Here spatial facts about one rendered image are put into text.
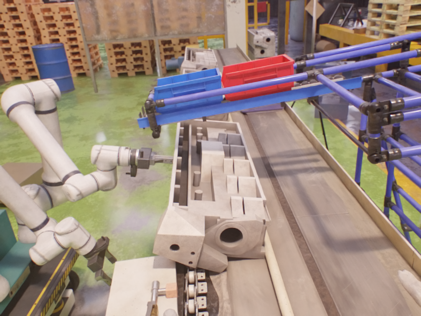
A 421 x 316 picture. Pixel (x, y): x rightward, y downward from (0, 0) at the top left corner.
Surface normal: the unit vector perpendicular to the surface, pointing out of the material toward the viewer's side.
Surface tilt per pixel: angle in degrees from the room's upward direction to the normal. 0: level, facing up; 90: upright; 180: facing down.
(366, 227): 1
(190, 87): 92
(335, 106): 90
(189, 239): 90
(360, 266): 0
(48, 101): 101
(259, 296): 0
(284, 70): 92
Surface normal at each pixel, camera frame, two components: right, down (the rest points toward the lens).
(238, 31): 0.04, 0.42
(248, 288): -0.07, -0.90
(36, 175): 0.98, 0.00
